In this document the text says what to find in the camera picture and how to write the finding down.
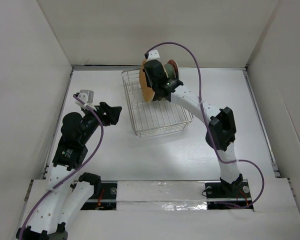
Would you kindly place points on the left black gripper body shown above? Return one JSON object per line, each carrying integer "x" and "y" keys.
{"x": 106, "y": 119}

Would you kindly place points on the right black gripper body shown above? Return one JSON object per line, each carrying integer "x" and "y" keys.
{"x": 149, "y": 82}

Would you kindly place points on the teal flower plate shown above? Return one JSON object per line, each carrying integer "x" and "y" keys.
{"x": 170, "y": 71}

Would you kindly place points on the orange bamboo square plate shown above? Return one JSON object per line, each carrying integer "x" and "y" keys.
{"x": 147, "y": 92}

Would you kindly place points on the red and blue floral plate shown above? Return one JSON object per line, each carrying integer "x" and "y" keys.
{"x": 175, "y": 66}

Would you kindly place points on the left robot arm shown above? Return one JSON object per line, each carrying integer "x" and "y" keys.
{"x": 67, "y": 192}

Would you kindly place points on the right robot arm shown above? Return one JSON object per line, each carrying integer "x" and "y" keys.
{"x": 219, "y": 122}

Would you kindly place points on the white foam front strip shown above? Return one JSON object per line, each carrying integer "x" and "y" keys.
{"x": 160, "y": 196}

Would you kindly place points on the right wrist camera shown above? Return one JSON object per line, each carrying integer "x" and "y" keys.
{"x": 152, "y": 55}

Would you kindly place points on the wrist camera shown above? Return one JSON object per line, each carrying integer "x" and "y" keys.
{"x": 84, "y": 99}
{"x": 152, "y": 55}

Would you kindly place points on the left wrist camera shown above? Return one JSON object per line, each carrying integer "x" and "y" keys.
{"x": 84, "y": 99}

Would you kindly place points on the wire dish rack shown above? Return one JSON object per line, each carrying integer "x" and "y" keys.
{"x": 149, "y": 119}

